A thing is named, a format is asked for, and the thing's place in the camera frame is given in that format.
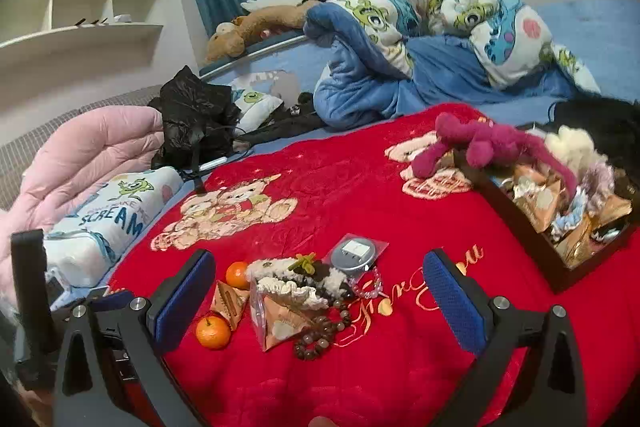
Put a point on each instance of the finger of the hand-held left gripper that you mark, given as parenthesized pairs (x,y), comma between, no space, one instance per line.
(107,298)

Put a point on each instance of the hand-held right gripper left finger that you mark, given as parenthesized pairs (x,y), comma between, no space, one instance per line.
(182,302)

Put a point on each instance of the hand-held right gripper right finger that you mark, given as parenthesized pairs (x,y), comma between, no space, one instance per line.
(452,302)

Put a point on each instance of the tangerine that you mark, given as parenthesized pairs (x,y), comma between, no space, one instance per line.
(212,333)
(237,275)

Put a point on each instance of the small orange triangular snack packet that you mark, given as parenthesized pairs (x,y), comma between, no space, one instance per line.
(230,304)

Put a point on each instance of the dark wooden box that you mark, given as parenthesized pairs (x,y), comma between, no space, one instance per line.
(525,237)

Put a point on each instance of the grey round device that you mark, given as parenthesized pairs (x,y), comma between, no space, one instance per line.
(352,254)

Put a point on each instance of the long white monster print pillow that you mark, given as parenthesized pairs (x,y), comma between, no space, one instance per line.
(100,227)

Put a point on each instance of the large orange triangular snack packet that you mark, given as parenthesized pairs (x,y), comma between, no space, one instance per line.
(282,327)

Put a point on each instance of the brown white fluffy hair band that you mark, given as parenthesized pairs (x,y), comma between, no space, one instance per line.
(280,268)

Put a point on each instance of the gold triangular snack packet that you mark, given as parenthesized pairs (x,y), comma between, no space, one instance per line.
(577,244)
(614,211)
(540,207)

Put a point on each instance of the pink quilt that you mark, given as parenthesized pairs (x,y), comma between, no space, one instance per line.
(75,157)

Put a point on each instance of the silver cylindrical tool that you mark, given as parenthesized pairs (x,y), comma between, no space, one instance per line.
(216,163)

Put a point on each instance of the blue white scrunchie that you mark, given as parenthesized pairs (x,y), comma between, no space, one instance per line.
(570,217)

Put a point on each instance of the red bear print blanket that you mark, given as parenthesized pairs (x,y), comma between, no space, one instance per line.
(350,187)

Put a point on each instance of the magenta plush toy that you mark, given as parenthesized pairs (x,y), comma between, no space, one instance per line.
(480,142)

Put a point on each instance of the black plastic bag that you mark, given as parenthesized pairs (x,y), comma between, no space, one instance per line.
(195,117)

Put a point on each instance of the pink knit scrunchie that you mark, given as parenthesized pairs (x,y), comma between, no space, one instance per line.
(597,182)

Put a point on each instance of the white fluffy scrunchie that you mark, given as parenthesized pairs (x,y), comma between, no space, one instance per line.
(567,144)

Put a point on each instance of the dark patterned garment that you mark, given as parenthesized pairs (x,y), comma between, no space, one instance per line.
(285,124)

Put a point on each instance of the small monster print pillow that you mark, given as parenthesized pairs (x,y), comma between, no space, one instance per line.
(255,99)

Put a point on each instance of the black garment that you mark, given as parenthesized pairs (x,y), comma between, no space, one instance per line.
(600,122)

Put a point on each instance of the blue monster print duvet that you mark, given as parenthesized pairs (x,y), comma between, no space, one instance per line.
(400,57)

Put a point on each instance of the brown plush dog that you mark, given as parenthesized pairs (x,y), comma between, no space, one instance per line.
(265,22)

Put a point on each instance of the blue bed sheet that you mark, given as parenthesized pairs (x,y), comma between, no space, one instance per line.
(590,27)

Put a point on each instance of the white round bed frame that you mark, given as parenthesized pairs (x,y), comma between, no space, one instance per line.
(250,53)

